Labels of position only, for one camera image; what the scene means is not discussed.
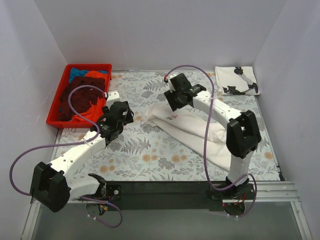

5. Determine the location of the white Coca-Cola t-shirt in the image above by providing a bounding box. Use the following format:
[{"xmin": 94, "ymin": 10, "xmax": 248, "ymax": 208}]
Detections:
[{"xmin": 141, "ymin": 103, "xmax": 231, "ymax": 171}]

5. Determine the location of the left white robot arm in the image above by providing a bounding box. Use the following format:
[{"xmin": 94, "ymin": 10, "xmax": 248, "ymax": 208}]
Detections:
[{"xmin": 29, "ymin": 101, "xmax": 134, "ymax": 213}]

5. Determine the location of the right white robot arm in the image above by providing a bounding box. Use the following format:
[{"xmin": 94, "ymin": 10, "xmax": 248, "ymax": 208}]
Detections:
[{"xmin": 164, "ymin": 73, "xmax": 262, "ymax": 200}]

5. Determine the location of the orange t-shirt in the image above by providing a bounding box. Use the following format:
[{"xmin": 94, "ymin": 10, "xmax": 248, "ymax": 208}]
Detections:
[{"xmin": 71, "ymin": 70, "xmax": 109, "ymax": 122}]

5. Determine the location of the floral patterned table mat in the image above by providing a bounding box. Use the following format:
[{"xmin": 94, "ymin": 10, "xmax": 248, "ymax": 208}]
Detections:
[{"xmin": 49, "ymin": 70, "xmax": 281, "ymax": 182}]

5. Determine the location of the maroon t-shirt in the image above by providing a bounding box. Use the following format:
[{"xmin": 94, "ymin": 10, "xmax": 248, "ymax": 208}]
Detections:
[{"xmin": 57, "ymin": 76, "xmax": 106, "ymax": 122}]

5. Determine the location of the folded white printed t-shirt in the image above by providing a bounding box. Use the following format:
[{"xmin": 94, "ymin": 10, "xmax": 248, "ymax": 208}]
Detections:
[{"xmin": 214, "ymin": 66, "xmax": 260, "ymax": 96}]

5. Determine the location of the red plastic bin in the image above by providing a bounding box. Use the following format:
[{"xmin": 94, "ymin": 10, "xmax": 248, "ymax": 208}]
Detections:
[{"xmin": 46, "ymin": 63, "xmax": 112, "ymax": 129}]

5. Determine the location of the blue t-shirt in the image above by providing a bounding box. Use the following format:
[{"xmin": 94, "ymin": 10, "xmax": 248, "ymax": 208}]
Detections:
[{"xmin": 69, "ymin": 67, "xmax": 89, "ymax": 83}]

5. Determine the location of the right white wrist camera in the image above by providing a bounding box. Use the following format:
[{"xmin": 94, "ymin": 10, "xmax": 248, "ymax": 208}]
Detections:
[{"xmin": 164, "ymin": 73, "xmax": 176, "ymax": 92}]

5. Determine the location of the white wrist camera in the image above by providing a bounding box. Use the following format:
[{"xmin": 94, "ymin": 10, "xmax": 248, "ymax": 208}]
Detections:
[
  {"xmin": 106, "ymin": 90, "xmax": 120, "ymax": 103},
  {"xmin": 164, "ymin": 73, "xmax": 176, "ymax": 92}
]

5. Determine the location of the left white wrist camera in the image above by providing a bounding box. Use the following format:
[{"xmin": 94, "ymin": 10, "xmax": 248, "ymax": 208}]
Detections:
[{"xmin": 106, "ymin": 90, "xmax": 120, "ymax": 103}]

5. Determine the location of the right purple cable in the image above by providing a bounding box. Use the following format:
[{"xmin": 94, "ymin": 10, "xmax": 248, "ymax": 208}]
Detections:
[{"xmin": 164, "ymin": 64, "xmax": 257, "ymax": 220}]

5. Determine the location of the purple cable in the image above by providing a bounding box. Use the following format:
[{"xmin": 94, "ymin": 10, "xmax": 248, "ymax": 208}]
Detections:
[
  {"xmin": 164, "ymin": 64, "xmax": 257, "ymax": 220},
  {"xmin": 9, "ymin": 85, "xmax": 124, "ymax": 229}
]

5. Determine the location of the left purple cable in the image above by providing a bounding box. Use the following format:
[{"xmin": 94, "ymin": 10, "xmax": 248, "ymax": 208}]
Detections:
[{"xmin": 9, "ymin": 85, "xmax": 124, "ymax": 229}]

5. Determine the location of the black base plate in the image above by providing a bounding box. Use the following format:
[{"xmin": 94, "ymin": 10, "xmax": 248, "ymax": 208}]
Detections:
[{"xmin": 103, "ymin": 181, "xmax": 255, "ymax": 216}]

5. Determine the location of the aluminium frame rail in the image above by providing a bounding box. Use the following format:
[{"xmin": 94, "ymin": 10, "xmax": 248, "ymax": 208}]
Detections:
[{"xmin": 222, "ymin": 181, "xmax": 301, "ymax": 204}]

